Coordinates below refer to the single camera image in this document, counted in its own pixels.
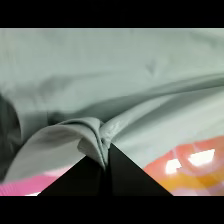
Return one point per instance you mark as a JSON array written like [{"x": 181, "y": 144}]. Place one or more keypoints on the sage green shirt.
[{"x": 100, "y": 73}]

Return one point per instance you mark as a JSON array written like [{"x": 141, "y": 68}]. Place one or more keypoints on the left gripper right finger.
[{"x": 133, "y": 180}]

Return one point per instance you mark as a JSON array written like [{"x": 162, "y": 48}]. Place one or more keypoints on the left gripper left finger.
[{"x": 81, "y": 180}]

